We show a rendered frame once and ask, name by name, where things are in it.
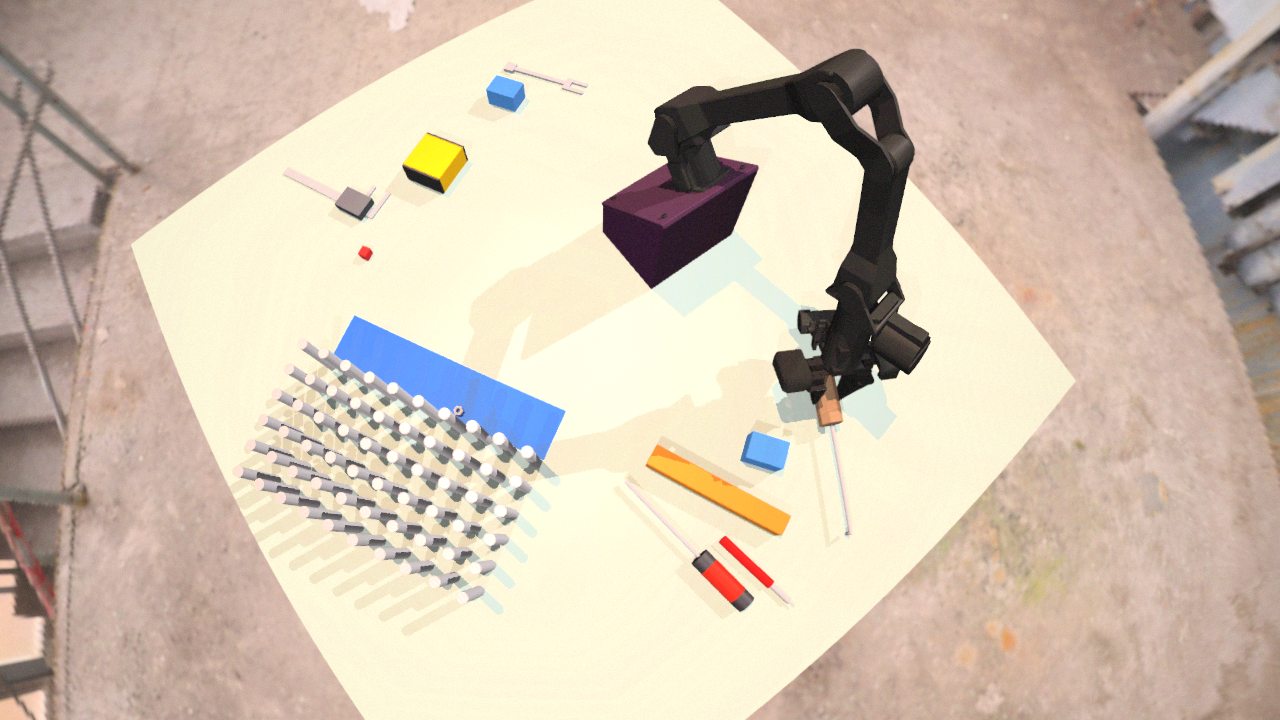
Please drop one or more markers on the blue block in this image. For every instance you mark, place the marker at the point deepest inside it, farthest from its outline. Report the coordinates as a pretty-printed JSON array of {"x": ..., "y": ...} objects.
[
  {"x": 765, "y": 451},
  {"x": 505, "y": 93}
]

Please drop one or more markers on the blue rectangular strip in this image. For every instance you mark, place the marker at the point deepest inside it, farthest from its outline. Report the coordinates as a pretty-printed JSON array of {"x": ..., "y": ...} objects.
[{"x": 496, "y": 407}]

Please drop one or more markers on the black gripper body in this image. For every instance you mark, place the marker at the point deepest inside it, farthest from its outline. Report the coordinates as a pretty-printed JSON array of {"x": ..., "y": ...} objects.
[{"x": 795, "y": 374}]

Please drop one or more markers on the red-handled screwdriver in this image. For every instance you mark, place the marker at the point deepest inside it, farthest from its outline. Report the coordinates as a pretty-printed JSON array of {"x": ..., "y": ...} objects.
[{"x": 710, "y": 567}]

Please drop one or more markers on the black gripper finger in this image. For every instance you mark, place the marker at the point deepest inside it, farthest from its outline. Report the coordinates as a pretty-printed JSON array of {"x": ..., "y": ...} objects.
[
  {"x": 850, "y": 383},
  {"x": 816, "y": 391}
]

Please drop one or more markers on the yellow box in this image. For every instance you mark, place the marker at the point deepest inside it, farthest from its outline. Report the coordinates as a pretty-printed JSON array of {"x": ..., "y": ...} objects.
[{"x": 435, "y": 162}]

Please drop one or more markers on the pale pink two-pronged fork tool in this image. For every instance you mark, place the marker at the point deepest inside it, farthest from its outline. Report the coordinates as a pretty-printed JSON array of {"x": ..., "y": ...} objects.
[{"x": 511, "y": 67}]

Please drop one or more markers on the yellow flat bar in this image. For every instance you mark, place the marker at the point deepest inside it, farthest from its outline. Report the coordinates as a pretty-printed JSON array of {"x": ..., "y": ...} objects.
[{"x": 718, "y": 491}]

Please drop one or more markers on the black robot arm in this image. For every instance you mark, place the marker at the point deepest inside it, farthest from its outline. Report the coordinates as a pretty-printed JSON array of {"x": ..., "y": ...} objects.
[{"x": 830, "y": 93}]

